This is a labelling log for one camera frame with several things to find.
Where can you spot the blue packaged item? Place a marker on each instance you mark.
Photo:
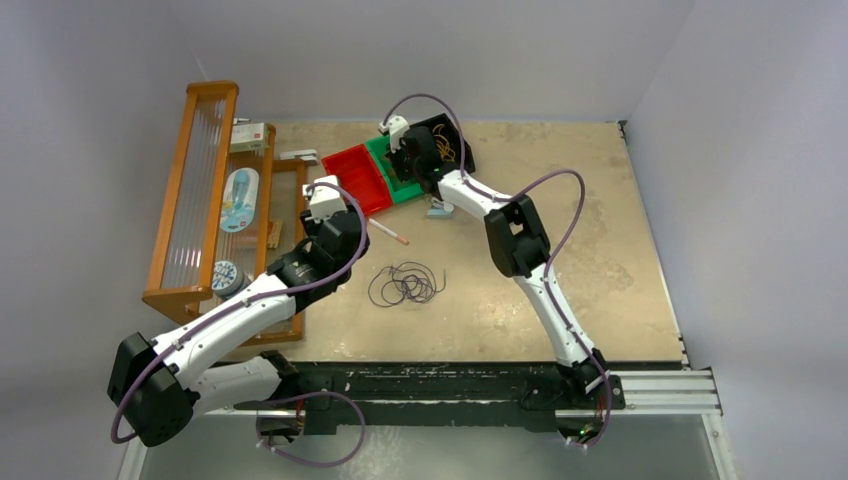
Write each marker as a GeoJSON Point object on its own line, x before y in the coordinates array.
{"type": "Point", "coordinates": [239, 201]}

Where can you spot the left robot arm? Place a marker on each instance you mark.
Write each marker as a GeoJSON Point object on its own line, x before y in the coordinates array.
{"type": "Point", "coordinates": [160, 385]}

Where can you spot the wooden rack frame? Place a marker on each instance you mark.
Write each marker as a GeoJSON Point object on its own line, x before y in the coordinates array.
{"type": "Point", "coordinates": [189, 239]}

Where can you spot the green plastic bin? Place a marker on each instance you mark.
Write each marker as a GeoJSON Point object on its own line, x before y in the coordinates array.
{"type": "Point", "coordinates": [400, 191]}

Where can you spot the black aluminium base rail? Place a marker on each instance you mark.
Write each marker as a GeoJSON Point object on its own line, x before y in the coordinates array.
{"type": "Point", "coordinates": [322, 396]}

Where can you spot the round blue patterned object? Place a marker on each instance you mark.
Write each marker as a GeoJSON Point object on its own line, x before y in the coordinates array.
{"type": "Point", "coordinates": [228, 279]}

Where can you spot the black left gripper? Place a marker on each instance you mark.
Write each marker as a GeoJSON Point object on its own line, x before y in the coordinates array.
{"type": "Point", "coordinates": [312, 225]}

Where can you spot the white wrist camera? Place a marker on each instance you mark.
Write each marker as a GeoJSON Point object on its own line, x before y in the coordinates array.
{"type": "Point", "coordinates": [394, 128]}
{"type": "Point", "coordinates": [323, 202]}

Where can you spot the small white red box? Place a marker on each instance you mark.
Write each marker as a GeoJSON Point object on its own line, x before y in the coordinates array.
{"type": "Point", "coordinates": [247, 137]}

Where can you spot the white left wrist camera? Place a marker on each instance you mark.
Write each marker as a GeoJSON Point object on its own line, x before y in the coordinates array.
{"type": "Point", "coordinates": [323, 202]}

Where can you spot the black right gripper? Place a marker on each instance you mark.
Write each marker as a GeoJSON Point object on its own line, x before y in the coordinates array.
{"type": "Point", "coordinates": [394, 158]}

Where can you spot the red plastic bin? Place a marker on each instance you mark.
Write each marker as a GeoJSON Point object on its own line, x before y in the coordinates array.
{"type": "Point", "coordinates": [358, 174]}

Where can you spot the black plastic bin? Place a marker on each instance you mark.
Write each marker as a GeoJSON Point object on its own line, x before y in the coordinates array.
{"type": "Point", "coordinates": [448, 142]}

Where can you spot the silver marker pink cap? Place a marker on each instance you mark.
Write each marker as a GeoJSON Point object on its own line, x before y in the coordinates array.
{"type": "Point", "coordinates": [389, 232]}

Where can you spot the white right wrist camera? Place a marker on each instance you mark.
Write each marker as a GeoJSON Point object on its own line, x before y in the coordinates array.
{"type": "Point", "coordinates": [394, 128]}

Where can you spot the white stapler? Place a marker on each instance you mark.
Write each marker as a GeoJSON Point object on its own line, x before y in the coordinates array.
{"type": "Point", "coordinates": [439, 209]}

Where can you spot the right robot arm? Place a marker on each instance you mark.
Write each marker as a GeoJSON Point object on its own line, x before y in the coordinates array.
{"type": "Point", "coordinates": [517, 241]}

